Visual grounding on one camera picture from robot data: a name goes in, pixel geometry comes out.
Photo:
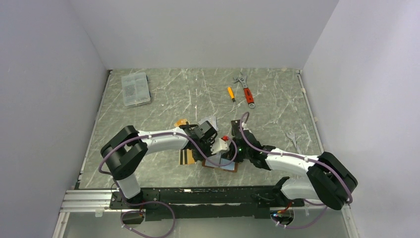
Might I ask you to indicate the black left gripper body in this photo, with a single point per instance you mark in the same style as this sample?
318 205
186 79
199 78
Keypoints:
203 150

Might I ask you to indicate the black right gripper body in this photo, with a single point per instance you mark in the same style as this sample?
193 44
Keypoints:
241 153

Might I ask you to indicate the brown leather card holder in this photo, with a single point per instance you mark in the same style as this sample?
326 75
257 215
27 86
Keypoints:
225 165

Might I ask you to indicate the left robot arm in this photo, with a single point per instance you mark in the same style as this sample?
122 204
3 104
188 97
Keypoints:
124 152

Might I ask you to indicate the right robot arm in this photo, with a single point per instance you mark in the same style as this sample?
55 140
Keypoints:
323 177

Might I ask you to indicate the gold card with stripes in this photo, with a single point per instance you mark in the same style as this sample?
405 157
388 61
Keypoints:
186 157

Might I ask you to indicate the black card wallet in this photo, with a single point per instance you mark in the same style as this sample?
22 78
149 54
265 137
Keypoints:
237 128

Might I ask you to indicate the gold card stack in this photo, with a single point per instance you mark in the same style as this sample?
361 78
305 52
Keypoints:
181 122

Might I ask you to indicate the silver combination wrench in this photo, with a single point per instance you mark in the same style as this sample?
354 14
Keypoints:
292 136

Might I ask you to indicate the red adjustable wrench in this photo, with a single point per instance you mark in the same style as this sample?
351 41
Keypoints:
248 95

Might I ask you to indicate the clear plastic parts box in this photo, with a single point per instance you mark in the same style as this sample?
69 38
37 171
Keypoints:
135 89

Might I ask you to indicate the black aluminium base frame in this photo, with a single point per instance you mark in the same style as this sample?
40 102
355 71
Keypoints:
159 203

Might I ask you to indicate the orange handle screwdriver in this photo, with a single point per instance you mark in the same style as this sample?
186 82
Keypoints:
231 94

